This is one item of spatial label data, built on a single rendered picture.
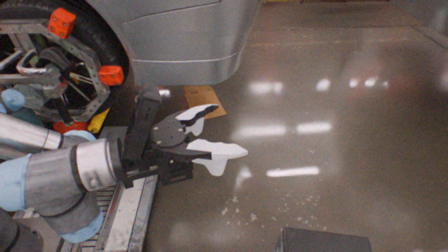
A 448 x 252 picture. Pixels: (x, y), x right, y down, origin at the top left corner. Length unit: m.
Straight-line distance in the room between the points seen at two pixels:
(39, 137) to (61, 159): 0.15
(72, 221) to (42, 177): 0.10
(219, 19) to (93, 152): 0.97
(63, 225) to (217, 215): 1.32
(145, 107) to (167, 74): 1.05
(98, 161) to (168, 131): 0.11
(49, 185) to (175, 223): 1.36
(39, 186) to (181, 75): 1.06
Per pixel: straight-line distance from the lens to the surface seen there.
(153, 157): 0.44
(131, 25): 1.34
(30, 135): 0.57
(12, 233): 0.84
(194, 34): 1.30
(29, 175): 0.45
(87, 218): 0.52
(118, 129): 2.07
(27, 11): 1.49
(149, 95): 0.37
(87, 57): 1.37
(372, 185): 2.15
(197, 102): 2.54
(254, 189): 1.86
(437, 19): 2.45
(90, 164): 0.42
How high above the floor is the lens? 1.54
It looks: 42 degrees down
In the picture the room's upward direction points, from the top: straight up
